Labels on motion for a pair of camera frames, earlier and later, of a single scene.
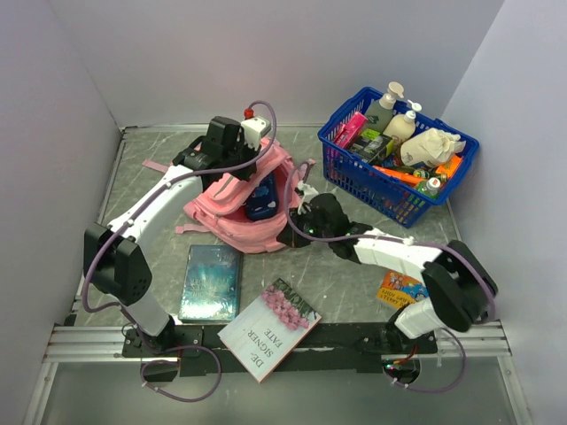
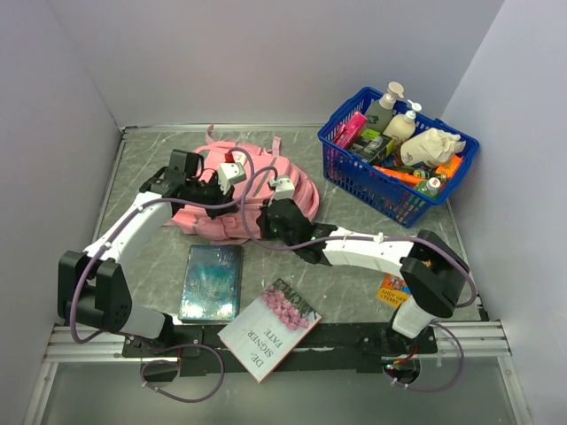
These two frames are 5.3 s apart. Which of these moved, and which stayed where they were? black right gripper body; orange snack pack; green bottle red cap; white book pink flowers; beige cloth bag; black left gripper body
Moved: black right gripper body; black left gripper body
Stayed: beige cloth bag; white book pink flowers; green bottle red cap; orange snack pack
